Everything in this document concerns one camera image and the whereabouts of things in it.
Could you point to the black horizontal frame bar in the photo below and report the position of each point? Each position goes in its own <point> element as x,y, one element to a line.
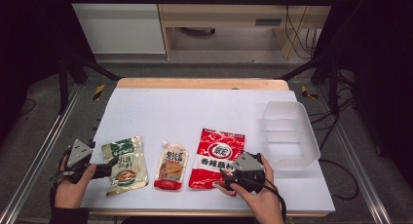
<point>195,0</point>

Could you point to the person's left hand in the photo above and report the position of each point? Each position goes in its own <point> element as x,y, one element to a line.
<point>69,194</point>

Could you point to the red seasoning packet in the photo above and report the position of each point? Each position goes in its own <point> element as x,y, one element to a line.
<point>214,152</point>

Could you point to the aluminium rail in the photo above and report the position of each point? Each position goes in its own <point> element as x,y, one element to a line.
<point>42,146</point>
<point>354,159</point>

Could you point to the white cabinet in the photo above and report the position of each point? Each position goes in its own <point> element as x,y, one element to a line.
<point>120,26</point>

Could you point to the dark curtain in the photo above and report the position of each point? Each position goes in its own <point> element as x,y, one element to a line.
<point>29,48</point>
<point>380,71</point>

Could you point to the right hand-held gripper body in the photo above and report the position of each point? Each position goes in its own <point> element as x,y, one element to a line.
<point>248,173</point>

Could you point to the wooden desk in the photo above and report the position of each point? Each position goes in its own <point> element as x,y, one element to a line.
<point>227,14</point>

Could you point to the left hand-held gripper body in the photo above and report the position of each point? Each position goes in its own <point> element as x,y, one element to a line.
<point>79,152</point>

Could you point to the person's right hand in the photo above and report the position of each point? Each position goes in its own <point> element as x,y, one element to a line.
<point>263,201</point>

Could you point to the black metal stand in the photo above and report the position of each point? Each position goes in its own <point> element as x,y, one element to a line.
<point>63,84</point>
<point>332,84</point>

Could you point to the spouted sauce pouch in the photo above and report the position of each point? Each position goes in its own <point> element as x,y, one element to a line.
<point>172,167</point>

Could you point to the translucent plastic container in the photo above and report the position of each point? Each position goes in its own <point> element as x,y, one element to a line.
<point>289,136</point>

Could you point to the green and gold seasoning pouch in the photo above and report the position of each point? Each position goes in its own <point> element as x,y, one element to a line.
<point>130,165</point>

